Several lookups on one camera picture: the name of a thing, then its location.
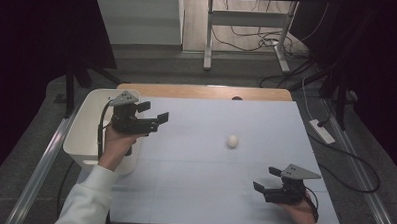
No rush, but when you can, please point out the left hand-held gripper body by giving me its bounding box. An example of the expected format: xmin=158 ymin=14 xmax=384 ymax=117
xmin=108 ymin=89 xmax=161 ymax=137

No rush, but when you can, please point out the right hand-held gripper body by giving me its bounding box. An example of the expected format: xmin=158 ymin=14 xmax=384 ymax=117
xmin=262 ymin=162 xmax=323 ymax=206

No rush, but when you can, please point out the white plastic bin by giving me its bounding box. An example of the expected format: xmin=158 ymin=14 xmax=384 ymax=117
xmin=61 ymin=86 xmax=145 ymax=177

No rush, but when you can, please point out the white ping pong ball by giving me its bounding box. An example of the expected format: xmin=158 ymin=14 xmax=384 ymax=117
xmin=226 ymin=134 xmax=240 ymax=149

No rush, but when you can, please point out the person's right hand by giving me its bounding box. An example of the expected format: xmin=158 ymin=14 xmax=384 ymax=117
xmin=277 ymin=191 xmax=320 ymax=224

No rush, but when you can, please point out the person's left hand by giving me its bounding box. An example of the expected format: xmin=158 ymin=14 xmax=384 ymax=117
xmin=97 ymin=123 xmax=147 ymax=173

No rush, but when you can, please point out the white power strip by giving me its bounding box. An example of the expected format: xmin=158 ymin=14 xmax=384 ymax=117
xmin=307 ymin=118 xmax=337 ymax=146

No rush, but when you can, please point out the black tripod stand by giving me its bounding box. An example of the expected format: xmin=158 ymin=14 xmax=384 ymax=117
xmin=54 ymin=58 xmax=122 ymax=120
xmin=317 ymin=69 xmax=360 ymax=132

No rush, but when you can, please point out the pale blue table mat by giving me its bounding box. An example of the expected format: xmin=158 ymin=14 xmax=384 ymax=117
xmin=109 ymin=94 xmax=346 ymax=224

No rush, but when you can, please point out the white cabinet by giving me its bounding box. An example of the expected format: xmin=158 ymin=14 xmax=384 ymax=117
xmin=94 ymin=0 xmax=184 ymax=47

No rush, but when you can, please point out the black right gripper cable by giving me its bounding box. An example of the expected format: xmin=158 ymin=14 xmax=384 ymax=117
xmin=303 ymin=186 xmax=320 ymax=222

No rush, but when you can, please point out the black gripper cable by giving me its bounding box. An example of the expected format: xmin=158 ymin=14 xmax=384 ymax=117
xmin=303 ymin=186 xmax=320 ymax=222
xmin=97 ymin=100 xmax=116 ymax=161

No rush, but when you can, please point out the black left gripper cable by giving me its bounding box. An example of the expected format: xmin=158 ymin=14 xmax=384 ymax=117
xmin=97 ymin=100 xmax=116 ymax=161

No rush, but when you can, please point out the aluminium floor rail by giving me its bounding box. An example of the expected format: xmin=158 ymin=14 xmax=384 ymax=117
xmin=3 ymin=114 xmax=74 ymax=224
xmin=319 ymin=99 xmax=397 ymax=224

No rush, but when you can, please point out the black power strip cable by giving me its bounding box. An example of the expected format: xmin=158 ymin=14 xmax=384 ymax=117
xmin=305 ymin=131 xmax=383 ymax=194

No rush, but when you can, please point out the tangle of floor cables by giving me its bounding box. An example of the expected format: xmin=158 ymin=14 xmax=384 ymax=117
xmin=209 ymin=0 xmax=329 ymax=92

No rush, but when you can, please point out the white metal stand frame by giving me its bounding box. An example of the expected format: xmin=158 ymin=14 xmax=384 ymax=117
xmin=202 ymin=0 xmax=299 ymax=74

